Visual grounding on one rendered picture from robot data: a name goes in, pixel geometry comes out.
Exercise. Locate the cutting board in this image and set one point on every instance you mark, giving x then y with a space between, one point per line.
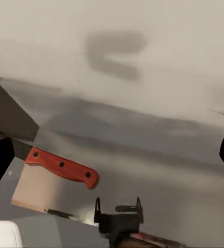
132 243

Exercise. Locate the parer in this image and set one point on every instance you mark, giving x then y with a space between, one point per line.
54 163

